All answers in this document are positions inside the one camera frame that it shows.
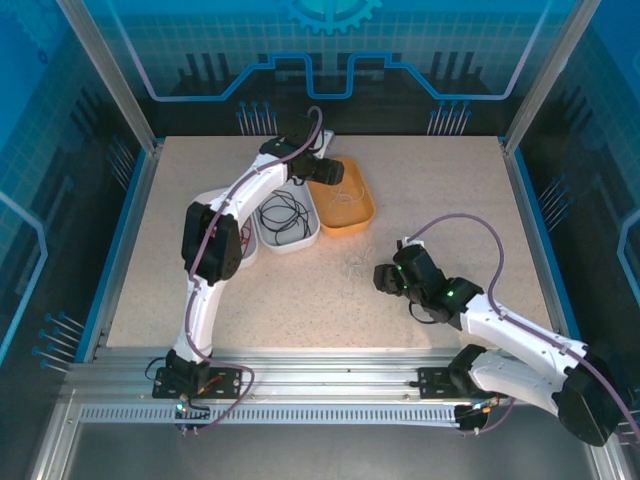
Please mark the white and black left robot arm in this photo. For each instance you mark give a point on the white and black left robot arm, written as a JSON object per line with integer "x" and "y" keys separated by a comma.
{"x": 202, "y": 320}

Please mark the white plastic container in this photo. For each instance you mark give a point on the white plastic container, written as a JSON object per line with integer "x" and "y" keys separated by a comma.
{"x": 287, "y": 247}
{"x": 252, "y": 257}

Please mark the orange plastic container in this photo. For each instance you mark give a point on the orange plastic container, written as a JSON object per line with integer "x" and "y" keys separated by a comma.
{"x": 350, "y": 227}

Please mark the aluminium table side rail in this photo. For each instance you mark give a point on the aluminium table side rail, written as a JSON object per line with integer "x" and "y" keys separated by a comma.
{"x": 111, "y": 300}
{"x": 527, "y": 200}

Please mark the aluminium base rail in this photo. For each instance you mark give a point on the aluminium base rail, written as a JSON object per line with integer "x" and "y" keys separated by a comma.
{"x": 325, "y": 370}

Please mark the aluminium frame post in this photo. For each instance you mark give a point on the aluminium frame post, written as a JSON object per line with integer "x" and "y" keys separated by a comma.
{"x": 112, "y": 75}
{"x": 548, "y": 75}

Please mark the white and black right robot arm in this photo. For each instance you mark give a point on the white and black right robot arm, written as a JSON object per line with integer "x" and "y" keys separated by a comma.
{"x": 520, "y": 340}

